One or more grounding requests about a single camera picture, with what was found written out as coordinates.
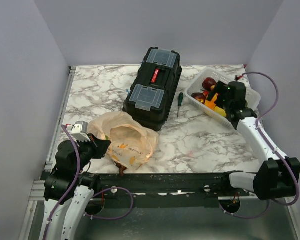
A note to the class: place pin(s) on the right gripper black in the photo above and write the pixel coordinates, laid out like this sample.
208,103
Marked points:
220,88

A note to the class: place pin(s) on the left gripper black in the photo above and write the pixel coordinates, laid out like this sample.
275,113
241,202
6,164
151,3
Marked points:
101,146

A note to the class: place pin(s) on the yellow fake mango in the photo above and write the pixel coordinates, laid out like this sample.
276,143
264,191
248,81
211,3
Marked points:
220,111

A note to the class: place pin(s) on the orange yellow fake papaya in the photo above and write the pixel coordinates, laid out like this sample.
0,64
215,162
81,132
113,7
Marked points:
211,104

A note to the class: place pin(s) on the dark plum fake fruit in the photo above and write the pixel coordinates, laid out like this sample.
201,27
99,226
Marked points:
199,96

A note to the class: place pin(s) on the translucent orange plastic bag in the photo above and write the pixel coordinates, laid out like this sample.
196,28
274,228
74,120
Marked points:
132,145

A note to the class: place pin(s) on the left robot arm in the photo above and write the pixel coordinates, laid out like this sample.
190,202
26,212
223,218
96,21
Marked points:
68,189

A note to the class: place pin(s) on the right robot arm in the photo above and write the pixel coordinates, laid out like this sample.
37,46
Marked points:
278,174

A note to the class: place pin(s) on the dark red fake apple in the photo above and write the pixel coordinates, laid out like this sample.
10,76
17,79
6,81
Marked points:
208,83

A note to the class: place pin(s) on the white plastic basket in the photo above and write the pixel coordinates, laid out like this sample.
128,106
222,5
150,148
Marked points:
196,86

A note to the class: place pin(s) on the brown faucet tap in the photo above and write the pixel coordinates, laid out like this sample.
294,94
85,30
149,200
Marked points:
121,168

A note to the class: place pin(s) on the black plastic toolbox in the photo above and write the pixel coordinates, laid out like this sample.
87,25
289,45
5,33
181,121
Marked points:
153,91

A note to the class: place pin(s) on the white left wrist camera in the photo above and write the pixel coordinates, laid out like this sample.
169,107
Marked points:
78,131

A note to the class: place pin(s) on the green handled screwdriver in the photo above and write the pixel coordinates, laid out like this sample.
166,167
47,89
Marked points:
180,101

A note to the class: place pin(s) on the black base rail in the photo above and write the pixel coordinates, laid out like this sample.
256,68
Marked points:
166,190

